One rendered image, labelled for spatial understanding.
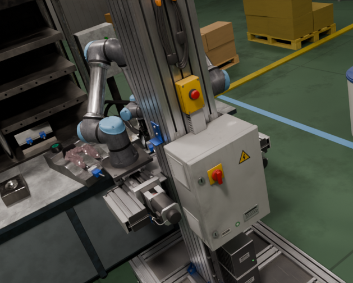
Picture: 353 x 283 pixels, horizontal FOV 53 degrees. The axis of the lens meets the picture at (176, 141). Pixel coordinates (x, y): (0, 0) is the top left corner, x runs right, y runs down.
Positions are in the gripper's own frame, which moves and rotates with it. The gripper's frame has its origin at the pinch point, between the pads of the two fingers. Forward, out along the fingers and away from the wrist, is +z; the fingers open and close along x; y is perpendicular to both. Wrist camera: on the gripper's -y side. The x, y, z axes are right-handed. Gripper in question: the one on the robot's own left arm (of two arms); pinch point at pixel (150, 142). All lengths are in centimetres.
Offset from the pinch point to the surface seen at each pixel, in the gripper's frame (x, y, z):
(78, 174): -48.7, 4.8, -0.9
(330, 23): 365, -268, 67
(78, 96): -33, -82, -19
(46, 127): -65, -75, -7
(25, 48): -54, -80, -67
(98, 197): -43.8, 4.8, 20.3
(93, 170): -39.4, 10.5, -2.9
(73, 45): -21, -76, -59
